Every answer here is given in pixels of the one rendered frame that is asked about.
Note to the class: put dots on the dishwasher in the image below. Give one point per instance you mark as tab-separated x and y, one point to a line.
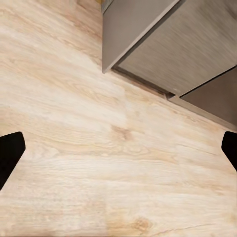
191	44

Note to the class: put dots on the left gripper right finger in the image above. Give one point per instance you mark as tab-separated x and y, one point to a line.
229	147

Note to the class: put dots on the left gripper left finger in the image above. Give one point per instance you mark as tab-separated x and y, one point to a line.
12	147

